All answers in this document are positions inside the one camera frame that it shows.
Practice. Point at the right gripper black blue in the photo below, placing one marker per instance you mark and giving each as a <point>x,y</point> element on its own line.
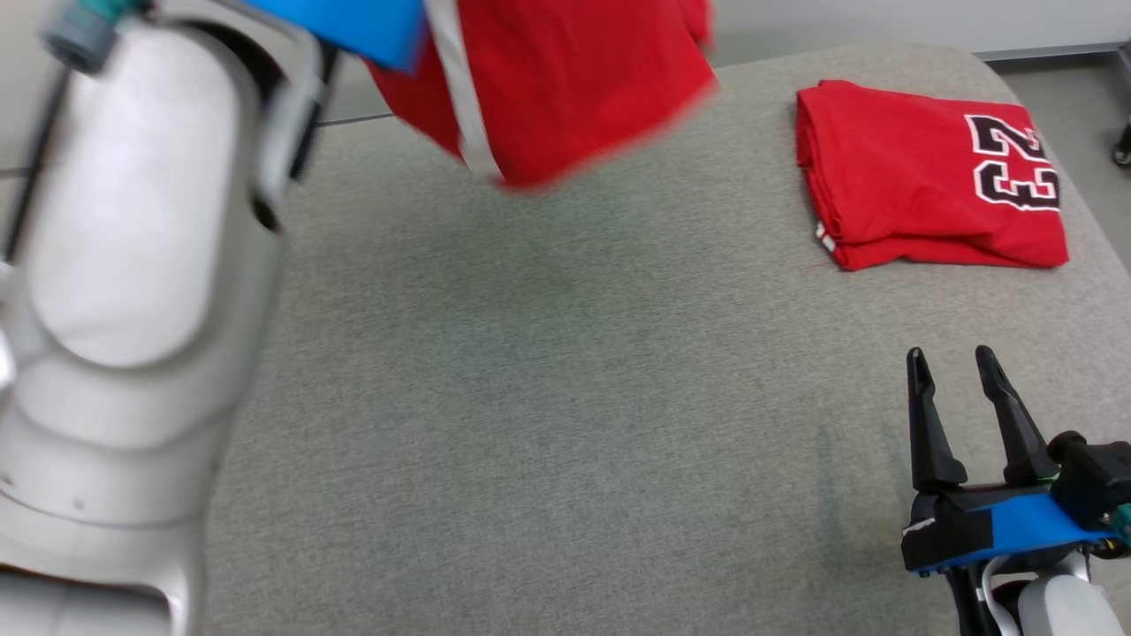
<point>954,530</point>

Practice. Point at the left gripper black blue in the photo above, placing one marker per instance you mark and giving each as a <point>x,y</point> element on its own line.
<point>353,22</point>

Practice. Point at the red shorts white trim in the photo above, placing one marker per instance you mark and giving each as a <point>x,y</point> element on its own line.
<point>574,88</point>

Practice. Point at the red jersey number 23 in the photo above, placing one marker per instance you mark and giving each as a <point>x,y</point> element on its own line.
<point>901,177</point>

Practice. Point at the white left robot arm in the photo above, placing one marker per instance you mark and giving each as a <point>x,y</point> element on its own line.
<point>132,221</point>

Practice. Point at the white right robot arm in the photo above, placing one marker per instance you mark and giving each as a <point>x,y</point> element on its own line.
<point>1060,609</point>

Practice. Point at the grey wheeled stand leg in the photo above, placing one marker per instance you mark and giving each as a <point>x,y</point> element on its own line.
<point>1124,146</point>

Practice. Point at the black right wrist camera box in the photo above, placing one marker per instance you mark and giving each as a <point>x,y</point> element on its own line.
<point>1096,481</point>

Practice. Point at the teal right camera connector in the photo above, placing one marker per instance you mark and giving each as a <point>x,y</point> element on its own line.
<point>1124,521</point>

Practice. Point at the teal camera connector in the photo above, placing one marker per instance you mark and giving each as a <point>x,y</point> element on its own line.
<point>1124,521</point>
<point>84,35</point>

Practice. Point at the teal left camera connector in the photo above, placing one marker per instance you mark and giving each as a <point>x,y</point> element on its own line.
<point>84,35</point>

